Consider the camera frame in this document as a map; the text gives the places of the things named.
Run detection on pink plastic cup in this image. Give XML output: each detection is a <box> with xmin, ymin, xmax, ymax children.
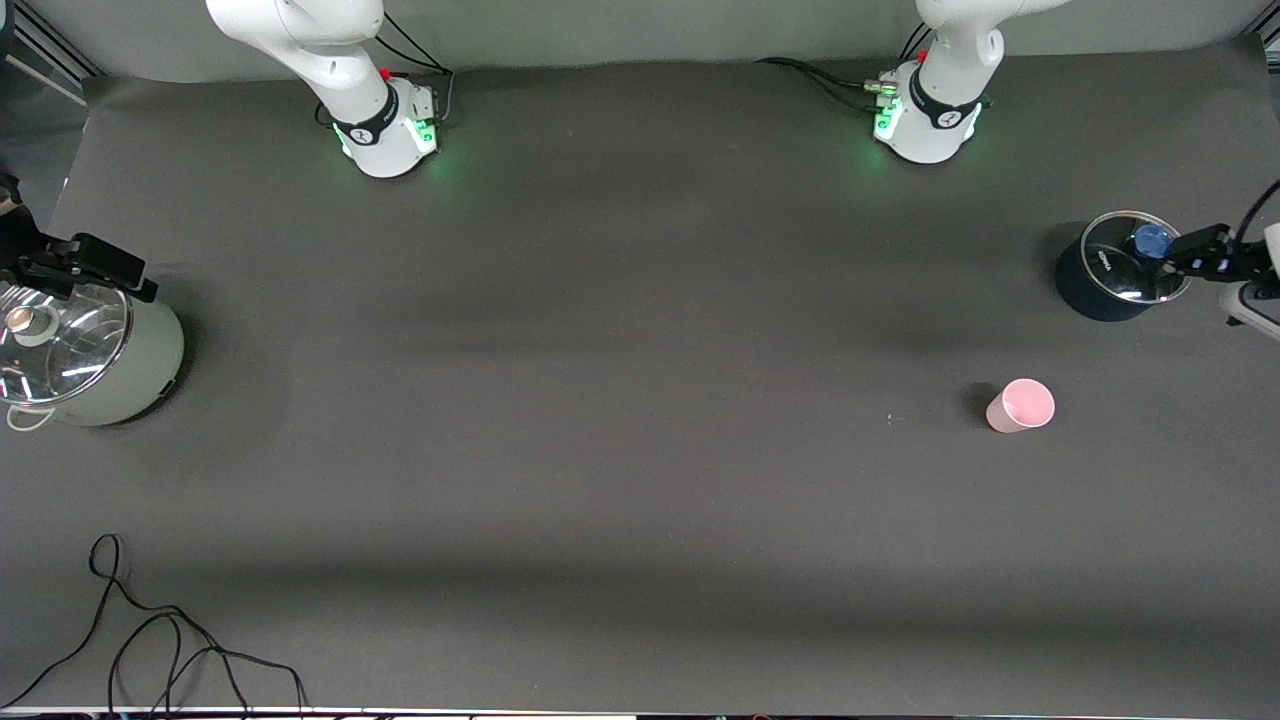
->
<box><xmin>986</xmin><ymin>378</ymin><xmax>1056</xmax><ymax>434</ymax></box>

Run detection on glass lid beige knob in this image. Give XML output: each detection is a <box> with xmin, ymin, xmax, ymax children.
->
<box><xmin>0</xmin><ymin>283</ymin><xmax>134</xmax><ymax>407</ymax></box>

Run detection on pale green cooking pot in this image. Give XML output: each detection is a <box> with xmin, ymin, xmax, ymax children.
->
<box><xmin>0</xmin><ymin>285</ymin><xmax>187</xmax><ymax>433</ymax></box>

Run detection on dark blue cooking pot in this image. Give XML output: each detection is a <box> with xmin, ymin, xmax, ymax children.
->
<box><xmin>1057</xmin><ymin>210</ymin><xmax>1196</xmax><ymax>323</ymax></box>

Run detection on dark grey table cloth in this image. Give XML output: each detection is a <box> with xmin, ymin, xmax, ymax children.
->
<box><xmin>0</xmin><ymin>38</ymin><xmax>1280</xmax><ymax>716</ymax></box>

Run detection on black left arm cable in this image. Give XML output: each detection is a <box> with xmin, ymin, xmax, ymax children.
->
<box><xmin>1235</xmin><ymin>180</ymin><xmax>1280</xmax><ymax>246</ymax></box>

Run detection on aluminium frame rail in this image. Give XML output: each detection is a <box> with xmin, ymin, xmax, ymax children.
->
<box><xmin>0</xmin><ymin>0</ymin><xmax>103</xmax><ymax>107</ymax></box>

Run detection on thin black table cable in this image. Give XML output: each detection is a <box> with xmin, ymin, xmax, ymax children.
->
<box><xmin>0</xmin><ymin>533</ymin><xmax>306</xmax><ymax>713</ymax></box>

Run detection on black right arm base cables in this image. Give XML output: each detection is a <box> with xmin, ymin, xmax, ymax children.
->
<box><xmin>315</xmin><ymin>10</ymin><xmax>456</xmax><ymax>129</ymax></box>

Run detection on black arm base cables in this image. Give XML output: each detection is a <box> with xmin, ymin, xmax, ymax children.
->
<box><xmin>315</xmin><ymin>10</ymin><xmax>456</xmax><ymax>129</ymax></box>
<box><xmin>755</xmin><ymin>20</ymin><xmax>936</xmax><ymax>113</ymax></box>

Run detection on black left arm base cables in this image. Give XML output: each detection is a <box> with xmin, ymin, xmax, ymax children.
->
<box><xmin>755</xmin><ymin>20</ymin><xmax>936</xmax><ymax>113</ymax></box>

